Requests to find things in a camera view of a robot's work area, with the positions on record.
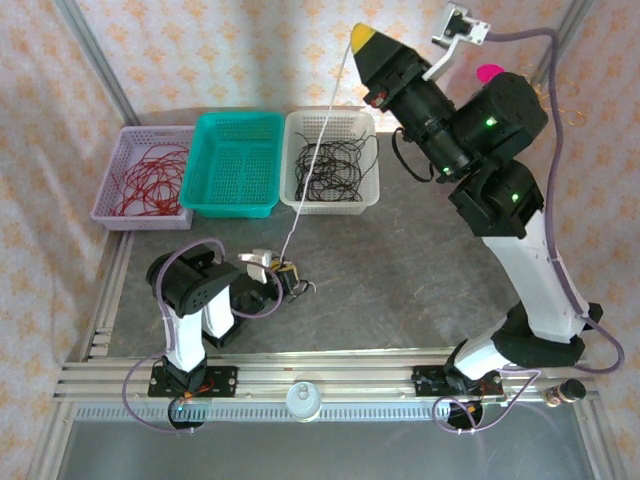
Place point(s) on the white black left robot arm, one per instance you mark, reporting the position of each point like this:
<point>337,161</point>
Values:
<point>185,335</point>

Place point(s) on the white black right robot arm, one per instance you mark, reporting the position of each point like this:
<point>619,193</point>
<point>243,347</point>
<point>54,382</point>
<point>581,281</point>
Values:
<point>530,280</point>

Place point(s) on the teal perforated plastic basket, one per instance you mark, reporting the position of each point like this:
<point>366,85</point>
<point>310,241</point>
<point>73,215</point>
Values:
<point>200,200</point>

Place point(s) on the round white cap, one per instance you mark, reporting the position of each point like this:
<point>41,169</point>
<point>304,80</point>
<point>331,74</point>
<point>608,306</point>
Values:
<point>303,400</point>

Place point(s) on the white perforated plastic basket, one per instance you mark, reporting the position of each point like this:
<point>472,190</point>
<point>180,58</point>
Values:
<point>370,197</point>

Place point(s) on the lilac perforated plastic basket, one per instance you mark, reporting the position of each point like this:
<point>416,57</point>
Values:
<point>105,212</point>

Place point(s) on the small dark knob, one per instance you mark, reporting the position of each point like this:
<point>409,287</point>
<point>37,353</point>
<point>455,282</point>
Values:
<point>567,391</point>

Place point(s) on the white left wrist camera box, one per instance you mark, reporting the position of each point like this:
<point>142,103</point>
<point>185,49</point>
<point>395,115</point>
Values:
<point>255,257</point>

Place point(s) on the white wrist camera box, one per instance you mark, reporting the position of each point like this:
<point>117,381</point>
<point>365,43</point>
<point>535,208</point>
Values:
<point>255,257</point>
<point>460,22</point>

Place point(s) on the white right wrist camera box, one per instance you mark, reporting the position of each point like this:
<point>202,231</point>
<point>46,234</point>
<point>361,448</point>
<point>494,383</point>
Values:
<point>460,22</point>

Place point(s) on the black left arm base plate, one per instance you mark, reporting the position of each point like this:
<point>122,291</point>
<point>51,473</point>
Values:
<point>225,382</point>

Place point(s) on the aluminium frame post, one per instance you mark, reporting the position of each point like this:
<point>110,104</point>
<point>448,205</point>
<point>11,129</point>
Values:
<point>100,65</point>
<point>562,42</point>

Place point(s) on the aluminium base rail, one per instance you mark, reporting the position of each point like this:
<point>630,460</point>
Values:
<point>350,372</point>

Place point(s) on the aluminium side rail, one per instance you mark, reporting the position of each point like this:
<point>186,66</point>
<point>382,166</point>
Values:
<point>107,300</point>

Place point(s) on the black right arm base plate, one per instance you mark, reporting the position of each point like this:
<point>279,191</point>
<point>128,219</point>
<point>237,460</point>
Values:
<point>425,382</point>

